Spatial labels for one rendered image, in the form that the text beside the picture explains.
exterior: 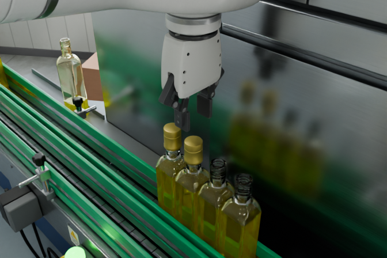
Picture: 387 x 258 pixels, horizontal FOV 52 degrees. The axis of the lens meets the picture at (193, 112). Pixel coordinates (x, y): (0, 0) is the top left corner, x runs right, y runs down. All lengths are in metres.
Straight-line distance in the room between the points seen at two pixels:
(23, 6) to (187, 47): 0.29
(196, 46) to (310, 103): 0.22
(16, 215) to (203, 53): 0.73
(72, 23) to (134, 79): 3.09
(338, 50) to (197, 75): 0.22
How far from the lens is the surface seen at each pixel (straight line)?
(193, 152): 0.73
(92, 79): 3.04
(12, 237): 1.44
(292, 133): 0.74
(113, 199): 0.99
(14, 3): 0.36
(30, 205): 1.17
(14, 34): 4.50
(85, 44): 4.18
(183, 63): 0.60
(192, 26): 0.58
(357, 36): 0.62
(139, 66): 1.05
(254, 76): 0.74
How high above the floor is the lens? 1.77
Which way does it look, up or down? 33 degrees down
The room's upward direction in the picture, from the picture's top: straight up
